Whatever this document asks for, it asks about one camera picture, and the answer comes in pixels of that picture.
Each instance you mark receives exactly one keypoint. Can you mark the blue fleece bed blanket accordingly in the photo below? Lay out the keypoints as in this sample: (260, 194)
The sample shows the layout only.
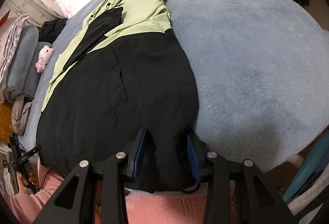
(261, 68)

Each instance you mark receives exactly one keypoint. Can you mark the folded purple floral quilt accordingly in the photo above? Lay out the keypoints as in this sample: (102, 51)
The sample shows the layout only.
(9, 49)

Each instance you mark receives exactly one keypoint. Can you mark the teal flat board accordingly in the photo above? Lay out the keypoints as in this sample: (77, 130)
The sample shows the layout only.
(311, 168)

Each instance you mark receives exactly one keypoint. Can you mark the folded blue fleece pillow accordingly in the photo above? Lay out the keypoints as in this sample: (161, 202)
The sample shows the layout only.
(23, 77)

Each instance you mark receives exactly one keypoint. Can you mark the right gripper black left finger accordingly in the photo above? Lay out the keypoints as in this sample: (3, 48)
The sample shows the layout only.
(88, 183)

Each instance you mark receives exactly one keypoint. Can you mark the pink sleeved left forearm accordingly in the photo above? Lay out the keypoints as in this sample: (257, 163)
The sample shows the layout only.
(26, 206)

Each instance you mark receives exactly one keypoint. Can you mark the green and black hooded jacket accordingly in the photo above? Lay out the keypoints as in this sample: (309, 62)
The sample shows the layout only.
(124, 70)

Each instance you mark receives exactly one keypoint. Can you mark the wooden bedside cabinet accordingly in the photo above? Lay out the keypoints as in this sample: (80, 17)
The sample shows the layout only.
(5, 121)

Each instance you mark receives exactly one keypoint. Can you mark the person's left hand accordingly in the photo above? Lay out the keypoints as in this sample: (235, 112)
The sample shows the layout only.
(28, 180)

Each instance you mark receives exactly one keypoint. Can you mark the red wall shelf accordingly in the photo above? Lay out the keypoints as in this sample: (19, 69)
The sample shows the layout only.
(4, 18)

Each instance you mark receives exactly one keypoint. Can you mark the white pink plush cat toy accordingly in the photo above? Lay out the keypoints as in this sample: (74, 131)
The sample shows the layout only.
(44, 57)

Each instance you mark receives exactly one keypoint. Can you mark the beige folded duvet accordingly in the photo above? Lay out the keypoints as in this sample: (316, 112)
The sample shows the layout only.
(20, 114)

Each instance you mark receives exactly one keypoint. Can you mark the black clothes pile near window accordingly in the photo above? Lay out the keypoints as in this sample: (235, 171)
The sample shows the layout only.
(50, 30)

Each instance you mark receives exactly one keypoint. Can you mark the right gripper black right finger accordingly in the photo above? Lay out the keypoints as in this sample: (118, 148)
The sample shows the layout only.
(256, 200)

